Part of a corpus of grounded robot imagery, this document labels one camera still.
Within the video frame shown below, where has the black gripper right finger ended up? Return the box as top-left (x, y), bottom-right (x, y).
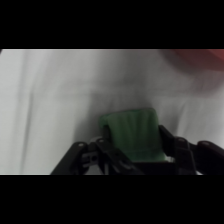
top-left (157, 124), bottom-right (224, 176)

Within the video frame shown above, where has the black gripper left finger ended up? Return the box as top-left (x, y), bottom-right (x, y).
top-left (50, 134), bottom-right (144, 176)

